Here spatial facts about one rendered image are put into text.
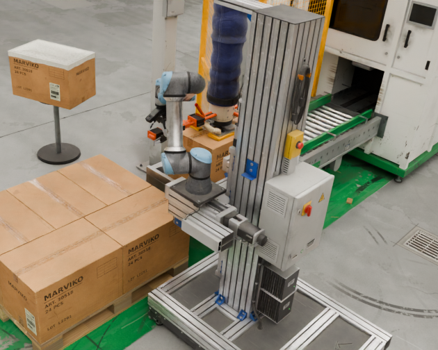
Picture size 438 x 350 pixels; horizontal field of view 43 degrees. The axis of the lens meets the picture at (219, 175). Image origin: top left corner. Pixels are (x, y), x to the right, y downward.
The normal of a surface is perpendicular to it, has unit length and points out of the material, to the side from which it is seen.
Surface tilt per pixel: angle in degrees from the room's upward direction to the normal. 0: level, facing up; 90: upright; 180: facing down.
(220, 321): 0
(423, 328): 0
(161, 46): 90
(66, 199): 0
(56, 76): 90
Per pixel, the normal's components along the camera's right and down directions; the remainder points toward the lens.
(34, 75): -0.37, 0.45
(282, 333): 0.09, -0.85
